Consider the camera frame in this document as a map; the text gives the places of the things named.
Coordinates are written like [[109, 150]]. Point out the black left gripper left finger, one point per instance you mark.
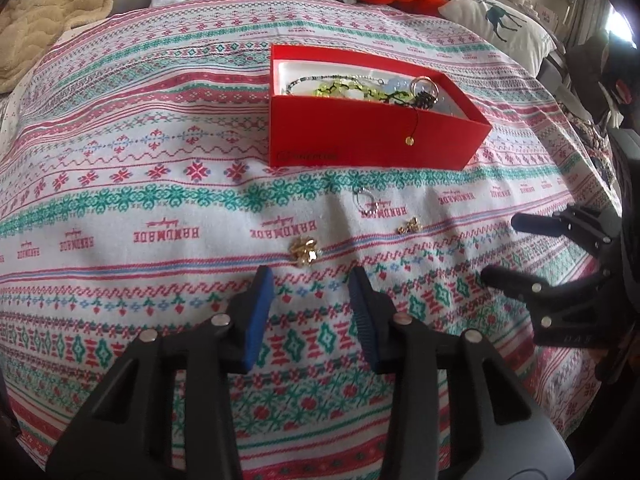
[[163, 411]]

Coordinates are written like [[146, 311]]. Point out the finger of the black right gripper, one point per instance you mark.
[[595, 231], [569, 307]]

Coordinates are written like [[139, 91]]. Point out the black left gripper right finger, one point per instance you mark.
[[459, 411]]

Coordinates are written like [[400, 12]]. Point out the small gold charm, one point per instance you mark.
[[410, 226]]

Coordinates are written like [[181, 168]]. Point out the silver ring keychain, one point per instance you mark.
[[365, 202]]

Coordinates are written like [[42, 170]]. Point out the gold earring cluster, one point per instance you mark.
[[305, 251]]

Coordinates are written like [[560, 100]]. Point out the red jewelry box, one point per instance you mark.
[[331, 107]]

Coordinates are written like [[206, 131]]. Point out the white deer print pillow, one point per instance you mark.
[[513, 33]]

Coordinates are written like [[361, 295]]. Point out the black bead cluster charm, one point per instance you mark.
[[425, 92]]

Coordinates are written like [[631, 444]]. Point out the patterned christmas bedspread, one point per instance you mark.
[[136, 193]]

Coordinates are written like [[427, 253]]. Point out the beige quilted blanket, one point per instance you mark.
[[30, 27]]

